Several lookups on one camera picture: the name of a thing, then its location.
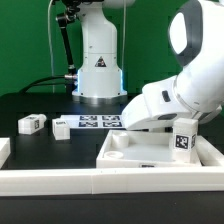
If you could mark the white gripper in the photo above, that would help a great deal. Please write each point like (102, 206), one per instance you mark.
(156, 107)

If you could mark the white square tabletop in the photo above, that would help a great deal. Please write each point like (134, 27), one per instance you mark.
(134, 149)

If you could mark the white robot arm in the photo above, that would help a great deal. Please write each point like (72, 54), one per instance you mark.
(196, 36)

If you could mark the white marker base plate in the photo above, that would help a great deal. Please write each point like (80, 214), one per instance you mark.
(93, 121)

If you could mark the white right fence wall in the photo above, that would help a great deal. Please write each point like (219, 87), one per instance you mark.
(208, 154)

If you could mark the white fence wall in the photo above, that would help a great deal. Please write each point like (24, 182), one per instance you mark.
(4, 150)
(114, 180)
(208, 154)

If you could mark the white left fence wall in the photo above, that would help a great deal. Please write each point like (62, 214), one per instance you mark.
(4, 150)

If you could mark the white front fence wall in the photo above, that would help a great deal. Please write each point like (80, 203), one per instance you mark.
(114, 180)

